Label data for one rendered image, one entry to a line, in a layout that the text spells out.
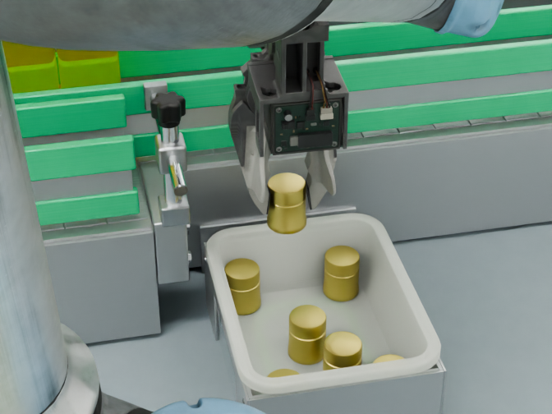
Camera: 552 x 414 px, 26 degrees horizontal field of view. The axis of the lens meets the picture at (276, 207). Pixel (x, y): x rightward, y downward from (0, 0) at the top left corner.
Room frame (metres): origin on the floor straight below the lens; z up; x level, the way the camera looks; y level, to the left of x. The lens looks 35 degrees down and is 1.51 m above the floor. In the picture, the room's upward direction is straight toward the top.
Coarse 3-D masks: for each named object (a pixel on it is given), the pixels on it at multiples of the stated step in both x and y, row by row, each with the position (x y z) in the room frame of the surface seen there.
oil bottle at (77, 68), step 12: (60, 60) 0.99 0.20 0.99; (72, 60) 0.99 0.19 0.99; (84, 60) 0.99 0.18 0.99; (96, 60) 0.99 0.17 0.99; (108, 60) 0.99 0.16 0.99; (60, 72) 0.99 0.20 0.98; (72, 72) 0.99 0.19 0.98; (84, 72) 0.99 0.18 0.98; (96, 72) 0.99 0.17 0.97; (108, 72) 0.99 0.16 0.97; (72, 84) 0.98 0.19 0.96; (84, 84) 0.99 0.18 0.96; (96, 84) 0.99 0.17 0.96
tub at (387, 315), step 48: (240, 240) 0.92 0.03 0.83; (288, 240) 0.93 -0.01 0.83; (336, 240) 0.93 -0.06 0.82; (384, 240) 0.91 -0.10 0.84; (288, 288) 0.92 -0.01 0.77; (384, 288) 0.87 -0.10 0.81; (240, 336) 0.77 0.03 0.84; (288, 336) 0.85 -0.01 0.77; (384, 336) 0.85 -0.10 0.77; (432, 336) 0.77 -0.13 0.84; (288, 384) 0.71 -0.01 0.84; (336, 384) 0.72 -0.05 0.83
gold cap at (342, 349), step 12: (336, 336) 0.80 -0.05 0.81; (348, 336) 0.80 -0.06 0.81; (324, 348) 0.79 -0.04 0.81; (336, 348) 0.78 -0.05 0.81; (348, 348) 0.78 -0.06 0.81; (360, 348) 0.78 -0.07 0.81; (324, 360) 0.79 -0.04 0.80; (336, 360) 0.77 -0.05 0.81; (348, 360) 0.77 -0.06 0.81; (360, 360) 0.78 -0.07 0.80
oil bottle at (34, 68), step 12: (12, 48) 0.97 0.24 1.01; (24, 48) 0.97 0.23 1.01; (36, 48) 0.97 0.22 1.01; (48, 48) 0.98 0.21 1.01; (12, 60) 0.97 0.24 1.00; (24, 60) 0.97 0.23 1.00; (36, 60) 0.97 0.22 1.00; (48, 60) 0.98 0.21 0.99; (12, 72) 0.97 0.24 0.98; (24, 72) 0.97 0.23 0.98; (36, 72) 0.97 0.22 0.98; (48, 72) 0.98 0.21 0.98; (12, 84) 0.97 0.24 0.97; (24, 84) 0.97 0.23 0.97; (36, 84) 0.97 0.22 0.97; (48, 84) 0.98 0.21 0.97
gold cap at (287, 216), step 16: (288, 176) 0.88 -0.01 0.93; (272, 192) 0.86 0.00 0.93; (288, 192) 0.86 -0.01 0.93; (304, 192) 0.86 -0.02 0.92; (272, 208) 0.86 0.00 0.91; (288, 208) 0.85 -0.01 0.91; (304, 208) 0.86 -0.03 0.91; (272, 224) 0.86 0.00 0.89; (288, 224) 0.85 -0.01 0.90; (304, 224) 0.86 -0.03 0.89
